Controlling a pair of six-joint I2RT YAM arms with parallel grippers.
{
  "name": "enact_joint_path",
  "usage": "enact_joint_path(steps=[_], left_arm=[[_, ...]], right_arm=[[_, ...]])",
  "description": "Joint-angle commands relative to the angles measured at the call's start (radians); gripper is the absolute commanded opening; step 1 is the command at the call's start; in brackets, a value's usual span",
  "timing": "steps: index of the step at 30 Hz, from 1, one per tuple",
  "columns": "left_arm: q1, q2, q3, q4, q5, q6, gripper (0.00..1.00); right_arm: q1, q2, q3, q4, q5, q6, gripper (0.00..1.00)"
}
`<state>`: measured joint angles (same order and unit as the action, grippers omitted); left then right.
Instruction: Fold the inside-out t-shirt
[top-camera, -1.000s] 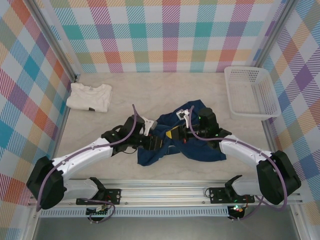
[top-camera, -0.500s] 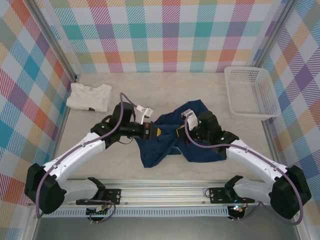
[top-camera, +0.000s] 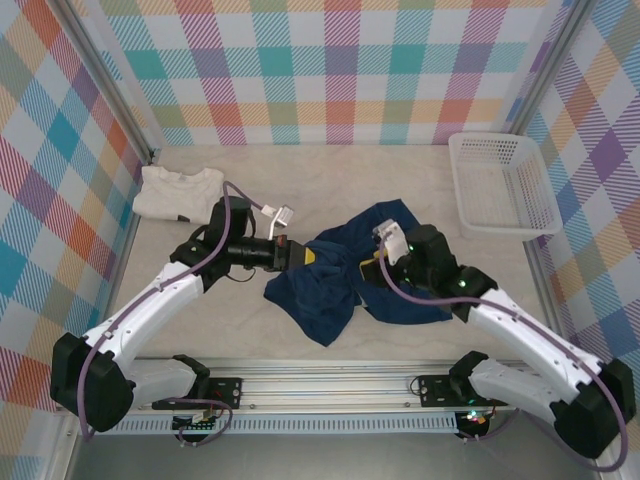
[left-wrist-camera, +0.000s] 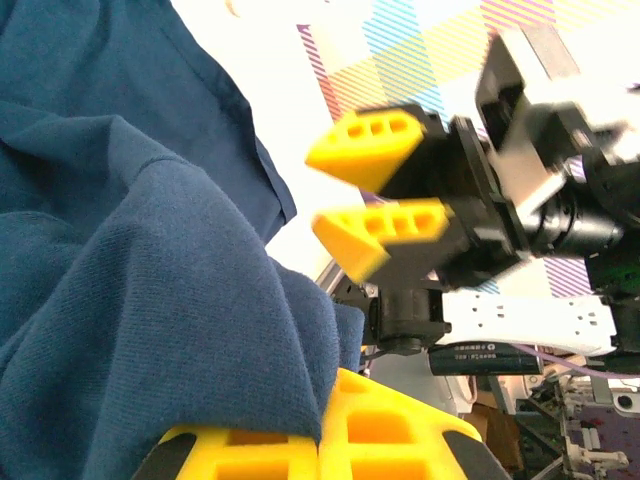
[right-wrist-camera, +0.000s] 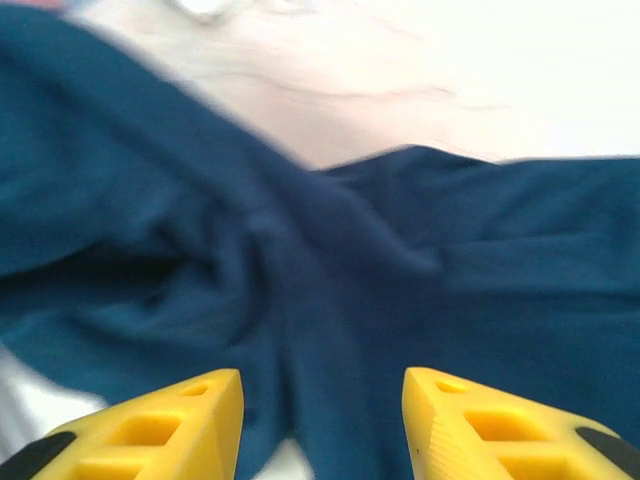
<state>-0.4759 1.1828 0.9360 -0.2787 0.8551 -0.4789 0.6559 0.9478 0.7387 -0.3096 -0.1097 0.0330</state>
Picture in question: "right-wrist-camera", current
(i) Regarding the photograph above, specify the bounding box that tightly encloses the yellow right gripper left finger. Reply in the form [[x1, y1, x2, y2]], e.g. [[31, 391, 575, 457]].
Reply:
[[0, 368, 245, 480]]

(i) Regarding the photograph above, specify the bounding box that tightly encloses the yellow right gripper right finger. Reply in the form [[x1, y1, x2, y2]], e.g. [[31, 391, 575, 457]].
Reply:
[[402, 366, 640, 480]]

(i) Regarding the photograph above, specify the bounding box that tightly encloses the dark blue t-shirt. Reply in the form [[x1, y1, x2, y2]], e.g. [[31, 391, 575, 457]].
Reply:
[[0, 7, 640, 480]]

